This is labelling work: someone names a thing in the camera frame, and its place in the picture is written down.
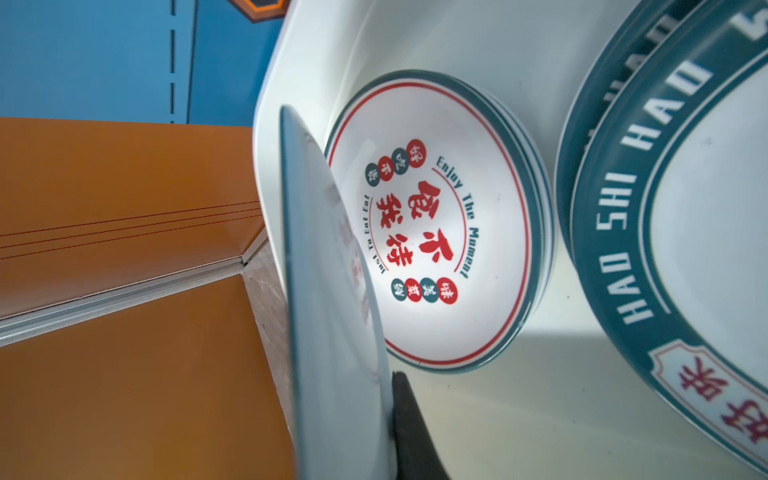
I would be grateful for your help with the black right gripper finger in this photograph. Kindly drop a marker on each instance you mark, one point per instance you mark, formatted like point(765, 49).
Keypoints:
point(416, 455)

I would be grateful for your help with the white plate red characters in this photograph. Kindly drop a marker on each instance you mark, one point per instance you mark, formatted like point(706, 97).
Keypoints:
point(449, 198)
point(343, 405)

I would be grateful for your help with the green lettered rim plate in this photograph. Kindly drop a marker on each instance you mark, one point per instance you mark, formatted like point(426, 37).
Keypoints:
point(642, 31)
point(668, 223)

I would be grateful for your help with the white plastic bin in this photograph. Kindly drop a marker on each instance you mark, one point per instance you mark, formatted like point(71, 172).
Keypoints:
point(560, 402)

